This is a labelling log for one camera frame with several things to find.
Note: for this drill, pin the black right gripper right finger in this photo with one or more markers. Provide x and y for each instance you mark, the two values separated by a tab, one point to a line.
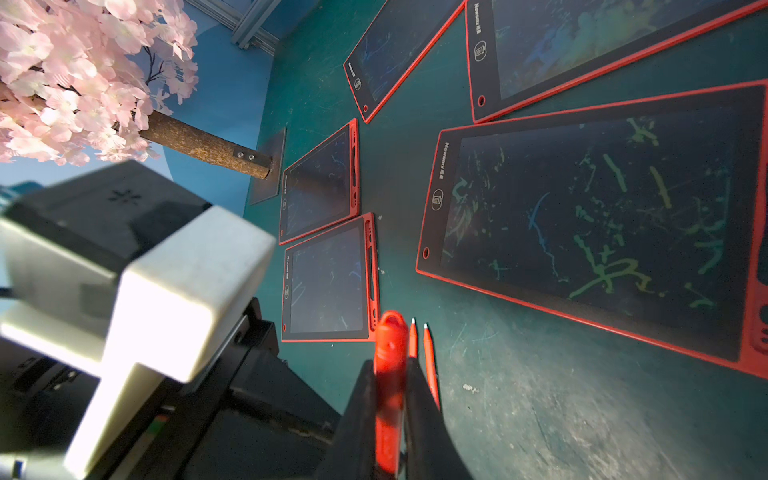
430	452

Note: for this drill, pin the pink cherry blossom tree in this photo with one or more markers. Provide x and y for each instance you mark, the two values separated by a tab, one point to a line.
83	79

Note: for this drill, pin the red tablet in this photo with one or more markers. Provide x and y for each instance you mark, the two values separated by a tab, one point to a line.
322	188
330	285
646	218
394	43
521	52

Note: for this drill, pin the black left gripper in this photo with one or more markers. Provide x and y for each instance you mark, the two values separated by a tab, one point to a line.
246	416

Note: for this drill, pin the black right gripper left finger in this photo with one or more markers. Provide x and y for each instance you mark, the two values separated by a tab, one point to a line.
351	454

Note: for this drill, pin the red stylus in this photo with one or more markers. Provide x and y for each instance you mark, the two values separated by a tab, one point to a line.
430	363
390	360
413	347

